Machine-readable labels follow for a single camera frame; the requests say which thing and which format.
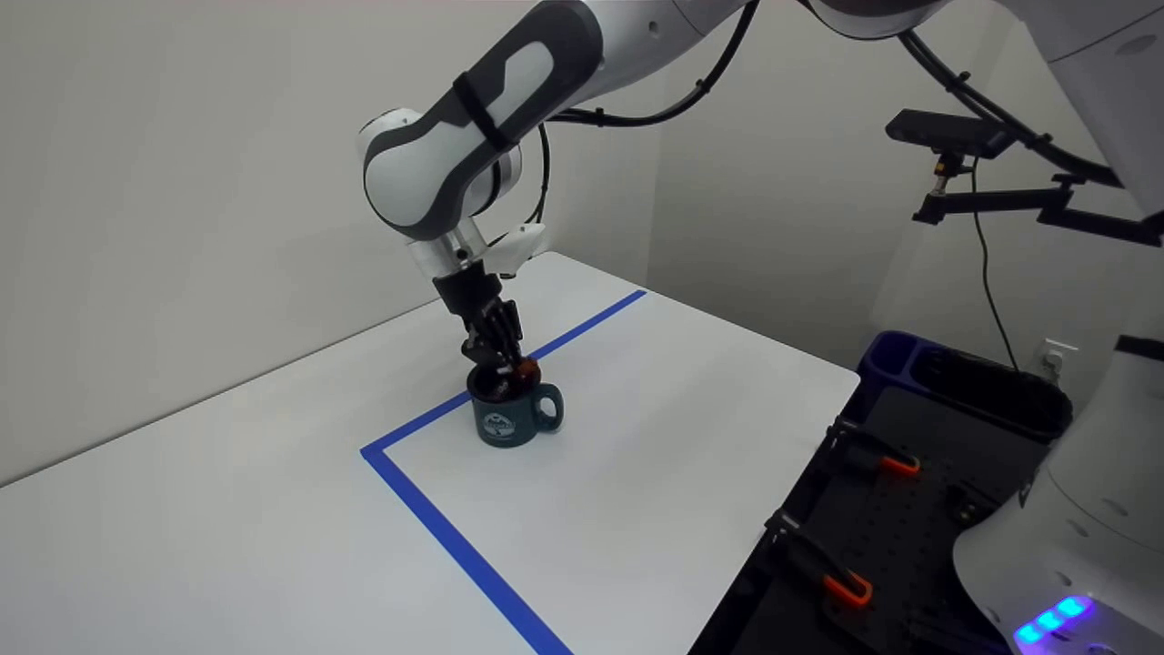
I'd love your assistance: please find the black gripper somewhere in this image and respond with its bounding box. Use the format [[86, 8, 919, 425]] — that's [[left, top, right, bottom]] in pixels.
[[430, 266, 528, 369]]

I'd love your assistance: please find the thin black camera cable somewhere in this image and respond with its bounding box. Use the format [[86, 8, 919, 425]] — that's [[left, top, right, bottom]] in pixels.
[[966, 197, 1024, 374]]

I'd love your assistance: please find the blue tape line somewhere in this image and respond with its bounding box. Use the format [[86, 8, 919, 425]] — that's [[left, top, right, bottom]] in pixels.
[[355, 286, 651, 655]]

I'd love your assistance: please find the black exterior camera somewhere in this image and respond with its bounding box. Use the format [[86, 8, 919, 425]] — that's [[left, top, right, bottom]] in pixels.
[[884, 104, 1022, 163]]

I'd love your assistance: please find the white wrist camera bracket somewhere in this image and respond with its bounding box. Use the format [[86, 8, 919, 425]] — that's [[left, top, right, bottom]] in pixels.
[[471, 220, 548, 282]]

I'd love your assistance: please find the white wall outlet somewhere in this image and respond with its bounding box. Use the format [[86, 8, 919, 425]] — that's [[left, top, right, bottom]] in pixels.
[[1037, 334, 1083, 380]]

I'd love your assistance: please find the black side table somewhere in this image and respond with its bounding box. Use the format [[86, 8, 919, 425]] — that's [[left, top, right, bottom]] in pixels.
[[685, 380, 1061, 655]]

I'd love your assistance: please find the dark blue mug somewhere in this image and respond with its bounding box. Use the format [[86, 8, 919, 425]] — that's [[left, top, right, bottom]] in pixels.
[[463, 355, 567, 452]]

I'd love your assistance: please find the blue storage bin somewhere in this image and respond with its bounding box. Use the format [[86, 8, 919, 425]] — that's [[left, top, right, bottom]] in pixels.
[[853, 327, 1078, 447]]

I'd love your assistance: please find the black clamp with orange handle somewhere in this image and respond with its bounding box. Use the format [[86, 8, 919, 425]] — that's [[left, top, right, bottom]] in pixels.
[[827, 415, 929, 482], [764, 506, 875, 610]]

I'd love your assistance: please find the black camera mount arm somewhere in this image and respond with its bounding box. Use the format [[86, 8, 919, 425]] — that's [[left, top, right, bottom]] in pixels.
[[908, 153, 1164, 249]]

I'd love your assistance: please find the marker with orange cap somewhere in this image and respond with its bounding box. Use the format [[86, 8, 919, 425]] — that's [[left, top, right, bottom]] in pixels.
[[492, 351, 541, 403]]

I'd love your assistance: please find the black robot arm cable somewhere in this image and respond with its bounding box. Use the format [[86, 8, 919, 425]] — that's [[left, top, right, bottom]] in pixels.
[[481, 0, 1127, 249]]

